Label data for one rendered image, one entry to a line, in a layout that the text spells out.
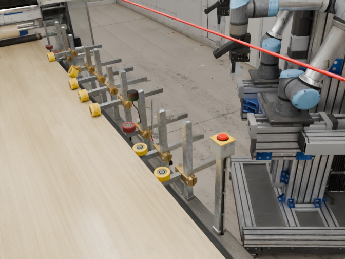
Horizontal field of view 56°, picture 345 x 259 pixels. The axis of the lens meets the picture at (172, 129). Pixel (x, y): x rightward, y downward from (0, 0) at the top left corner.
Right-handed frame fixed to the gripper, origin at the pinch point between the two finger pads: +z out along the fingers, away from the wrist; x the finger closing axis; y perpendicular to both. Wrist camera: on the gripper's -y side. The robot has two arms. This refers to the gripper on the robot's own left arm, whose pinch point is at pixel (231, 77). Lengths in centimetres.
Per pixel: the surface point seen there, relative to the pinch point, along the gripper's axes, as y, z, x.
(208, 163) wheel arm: -10.0, 46.9, -3.6
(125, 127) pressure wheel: -58, 41, 24
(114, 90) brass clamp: -73, 36, 67
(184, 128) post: -21.9, 17.8, -14.8
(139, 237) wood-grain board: -39, 41, -56
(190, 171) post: -19.6, 42.6, -14.9
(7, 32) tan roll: -211, 26, 196
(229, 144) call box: -4.1, 10.6, -37.9
